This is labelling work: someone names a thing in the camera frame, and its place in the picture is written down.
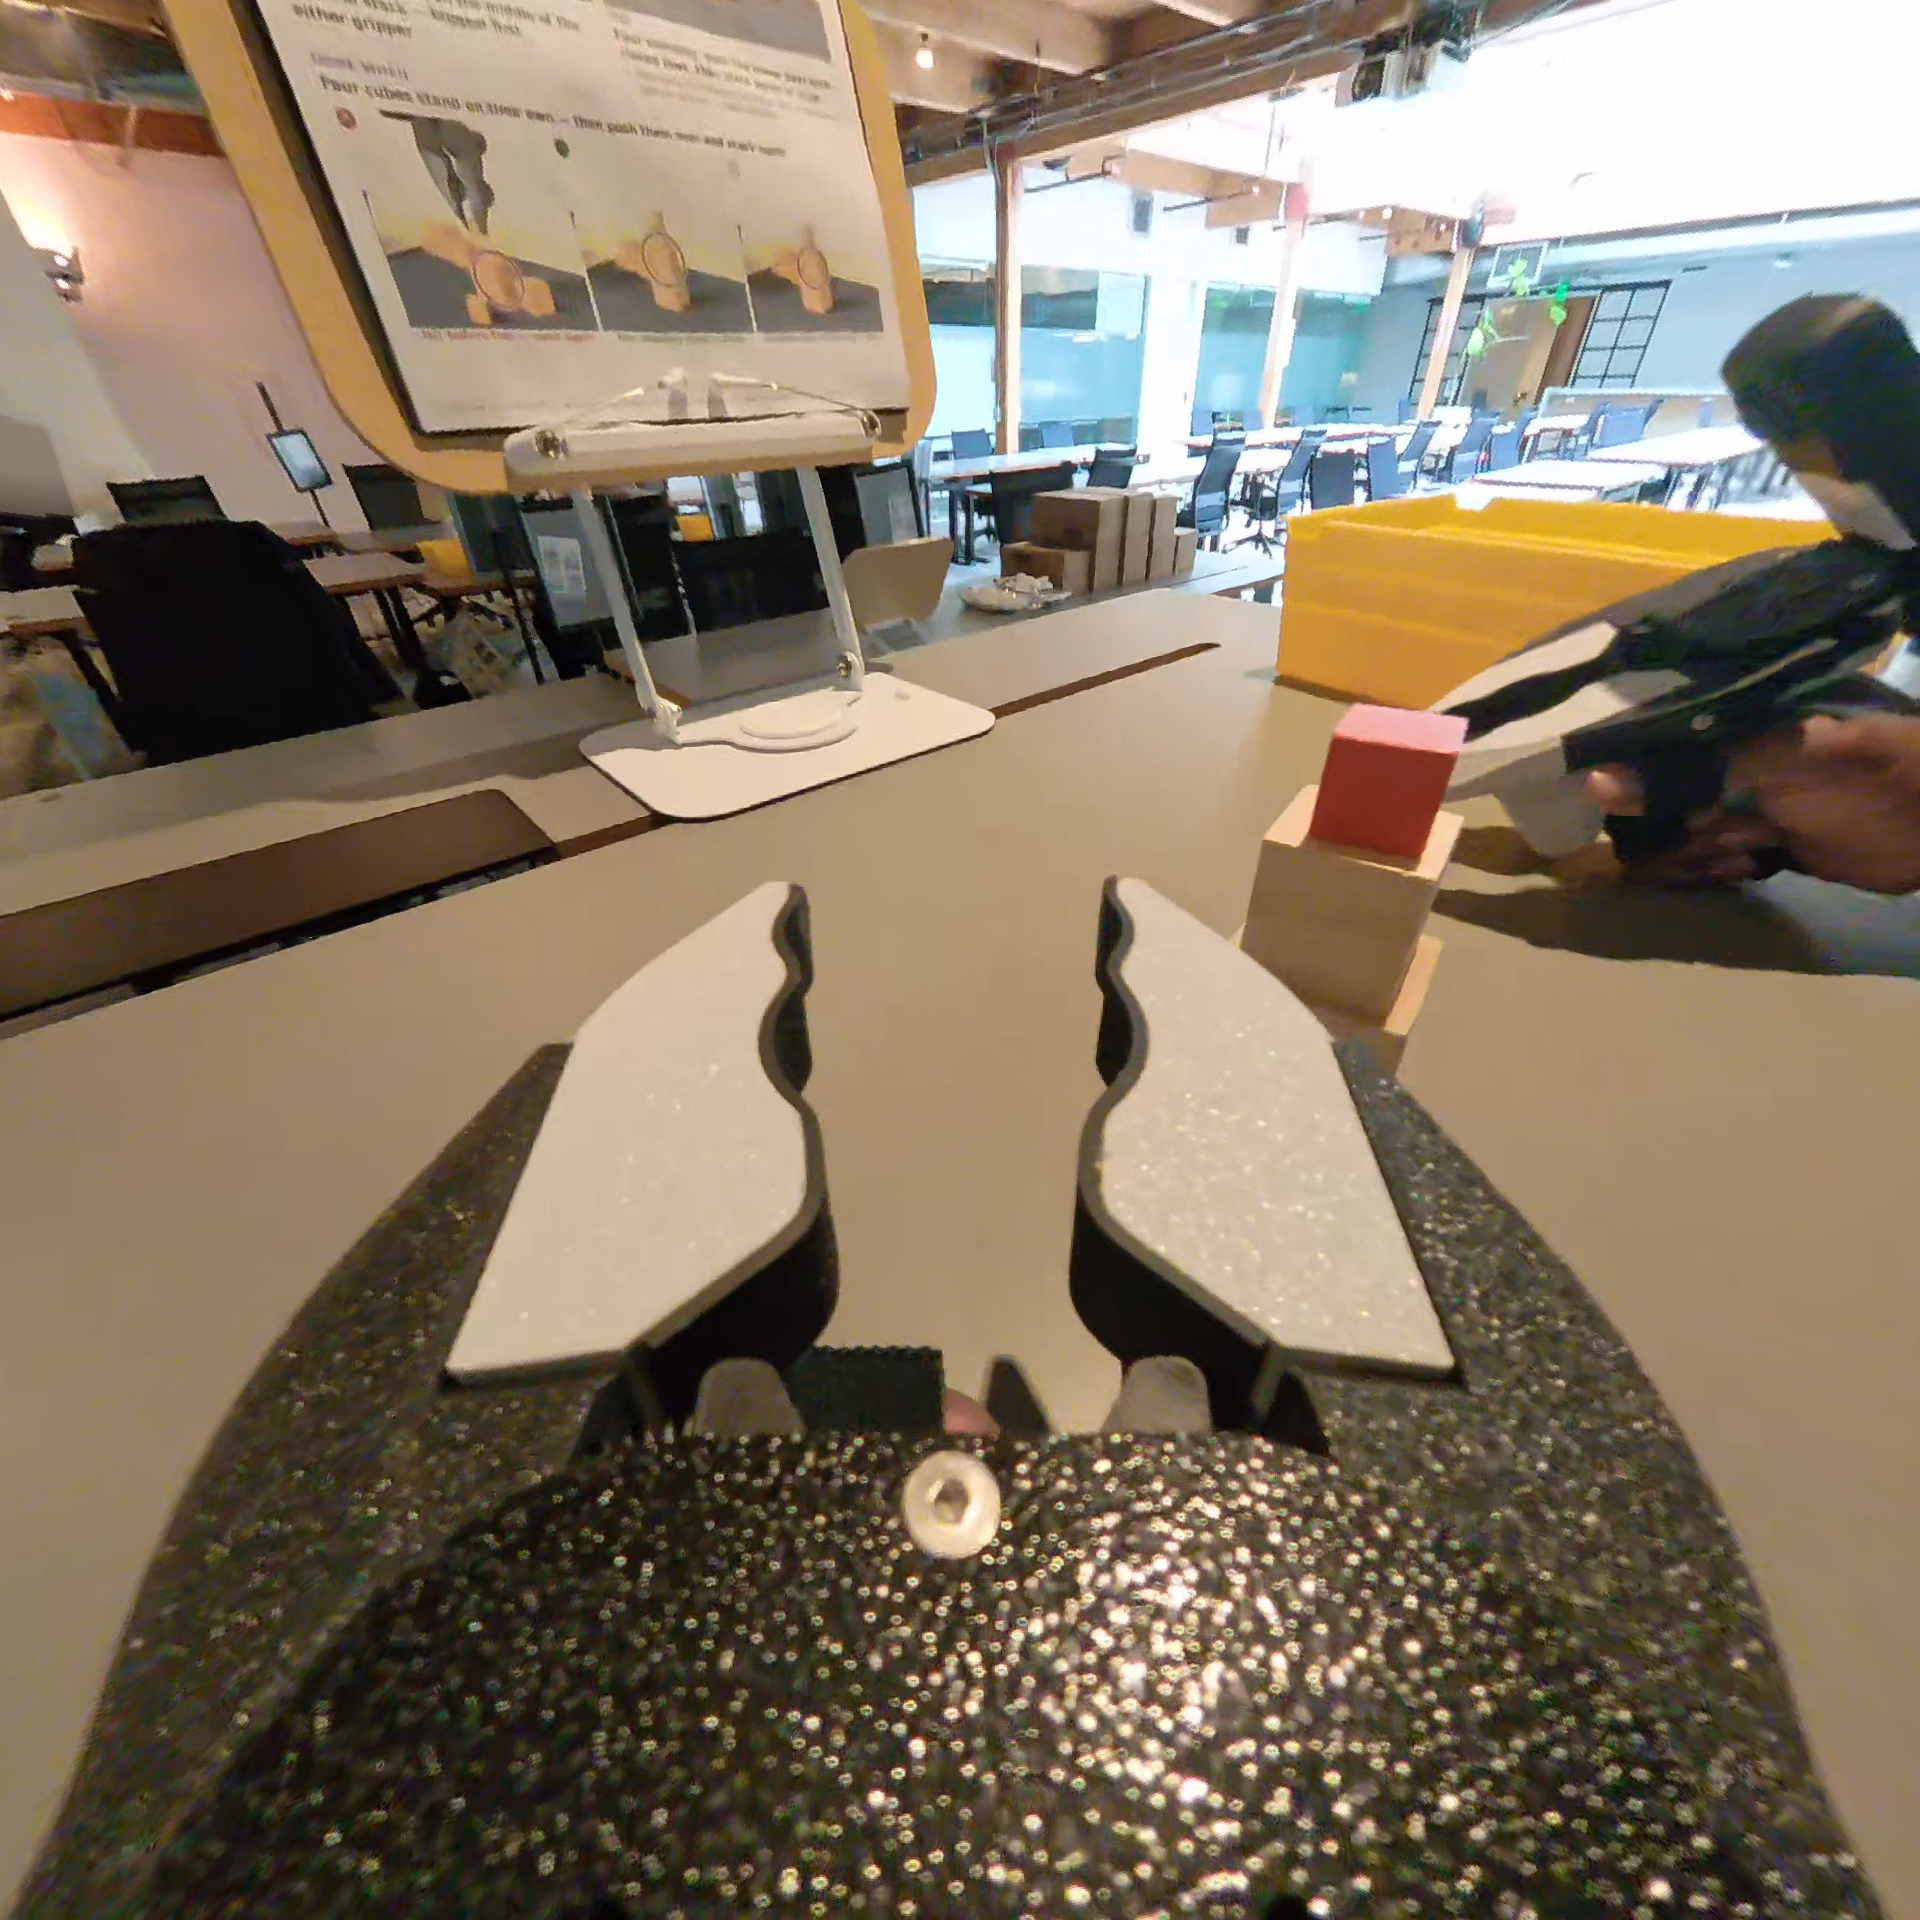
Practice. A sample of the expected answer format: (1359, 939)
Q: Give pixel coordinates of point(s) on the office chair with dark jacket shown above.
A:
(223, 643)

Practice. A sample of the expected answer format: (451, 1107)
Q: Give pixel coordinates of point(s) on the person's right hand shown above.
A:
(1844, 795)

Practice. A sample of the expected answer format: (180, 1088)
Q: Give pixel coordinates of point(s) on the red wooden cube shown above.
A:
(1387, 777)

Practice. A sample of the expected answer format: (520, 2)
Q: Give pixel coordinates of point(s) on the crumpled white wrapper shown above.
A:
(1011, 594)

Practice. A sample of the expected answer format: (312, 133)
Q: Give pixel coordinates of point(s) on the row of cardboard boxes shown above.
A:
(1082, 525)

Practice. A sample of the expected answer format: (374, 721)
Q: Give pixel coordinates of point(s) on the medium plain wooden cube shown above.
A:
(1333, 934)

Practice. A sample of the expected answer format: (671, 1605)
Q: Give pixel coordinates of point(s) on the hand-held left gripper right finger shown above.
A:
(1246, 1154)

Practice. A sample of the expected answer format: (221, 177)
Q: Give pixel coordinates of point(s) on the wooden board with instruction sheet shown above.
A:
(603, 222)

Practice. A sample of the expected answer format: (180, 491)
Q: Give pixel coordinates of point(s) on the large plain wooden cube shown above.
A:
(1412, 1004)

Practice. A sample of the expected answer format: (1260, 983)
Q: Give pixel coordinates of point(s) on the pale wooden stand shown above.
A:
(901, 576)

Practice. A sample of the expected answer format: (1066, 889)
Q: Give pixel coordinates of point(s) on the row of black office chairs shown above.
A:
(1347, 466)

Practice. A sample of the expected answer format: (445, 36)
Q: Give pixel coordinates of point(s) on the tablet on pole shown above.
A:
(301, 459)

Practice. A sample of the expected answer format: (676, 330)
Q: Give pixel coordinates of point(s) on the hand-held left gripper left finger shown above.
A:
(661, 1140)

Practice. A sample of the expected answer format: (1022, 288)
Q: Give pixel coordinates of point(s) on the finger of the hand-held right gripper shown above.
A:
(1553, 809)
(1523, 669)

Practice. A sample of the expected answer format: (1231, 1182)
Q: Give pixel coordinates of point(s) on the yellow plastic bin stack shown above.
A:
(1429, 602)

